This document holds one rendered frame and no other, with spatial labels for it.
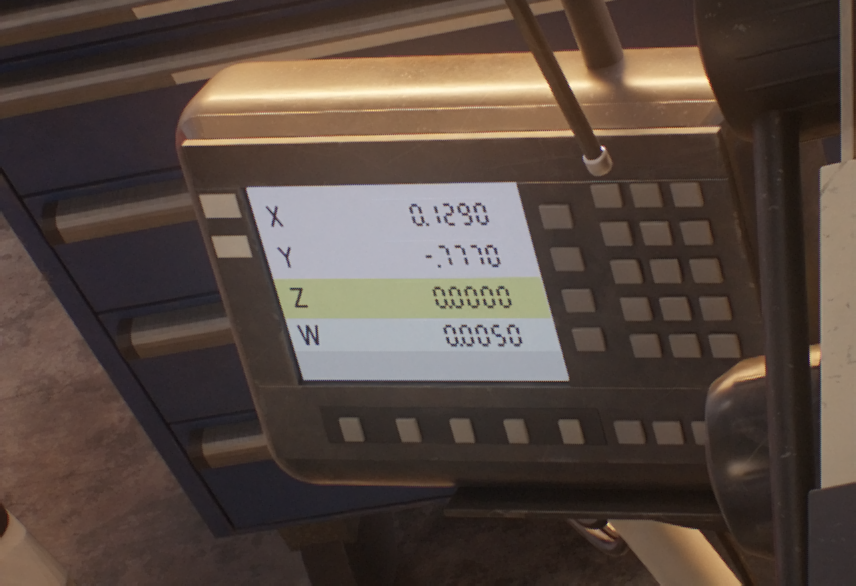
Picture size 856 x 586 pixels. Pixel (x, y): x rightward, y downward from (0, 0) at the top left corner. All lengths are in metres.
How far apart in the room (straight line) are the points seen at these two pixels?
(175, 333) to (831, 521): 2.36
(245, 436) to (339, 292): 1.30
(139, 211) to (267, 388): 1.05
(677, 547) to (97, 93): 0.98
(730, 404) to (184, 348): 2.09
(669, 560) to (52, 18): 0.96
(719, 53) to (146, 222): 2.02
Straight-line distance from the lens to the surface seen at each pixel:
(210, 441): 3.63
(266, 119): 2.30
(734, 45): 1.43
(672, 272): 2.23
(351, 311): 2.33
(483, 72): 2.27
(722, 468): 1.46
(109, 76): 3.32
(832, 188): 1.28
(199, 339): 3.52
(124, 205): 3.43
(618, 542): 2.48
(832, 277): 1.26
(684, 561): 2.47
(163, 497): 4.05
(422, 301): 2.30
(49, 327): 4.26
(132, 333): 3.54
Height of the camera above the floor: 2.77
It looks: 42 degrees down
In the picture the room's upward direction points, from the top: 29 degrees counter-clockwise
